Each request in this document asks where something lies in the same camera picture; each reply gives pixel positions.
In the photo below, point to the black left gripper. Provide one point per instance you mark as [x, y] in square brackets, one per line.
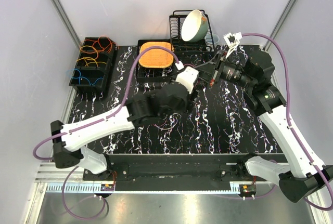
[189, 100]

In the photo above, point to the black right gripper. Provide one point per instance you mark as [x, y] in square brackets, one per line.
[209, 71]

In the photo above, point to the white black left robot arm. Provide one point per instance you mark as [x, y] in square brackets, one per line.
[70, 144]

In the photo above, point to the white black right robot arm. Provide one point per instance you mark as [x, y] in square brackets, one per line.
[305, 172]

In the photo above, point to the black flat tray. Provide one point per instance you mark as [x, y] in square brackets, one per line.
[166, 73]

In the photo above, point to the light blue cup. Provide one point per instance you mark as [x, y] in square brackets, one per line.
[212, 39]

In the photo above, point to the white ceramic bowl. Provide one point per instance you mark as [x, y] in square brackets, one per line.
[195, 26]

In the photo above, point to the black compartment bin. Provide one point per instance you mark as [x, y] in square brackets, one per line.
[94, 65]

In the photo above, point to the black wire dish rack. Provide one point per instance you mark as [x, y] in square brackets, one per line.
[176, 20]

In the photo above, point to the grey cable duct strip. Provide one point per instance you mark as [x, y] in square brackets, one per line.
[165, 186]

